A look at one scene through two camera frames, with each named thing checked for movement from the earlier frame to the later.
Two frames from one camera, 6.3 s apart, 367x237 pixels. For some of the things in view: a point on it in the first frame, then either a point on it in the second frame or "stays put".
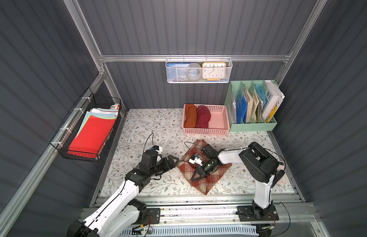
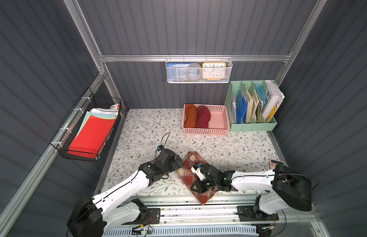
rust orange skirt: [191, 116] stays put
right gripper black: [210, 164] -> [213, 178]
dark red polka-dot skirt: [203, 116] stays put
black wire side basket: [87, 132] stays put
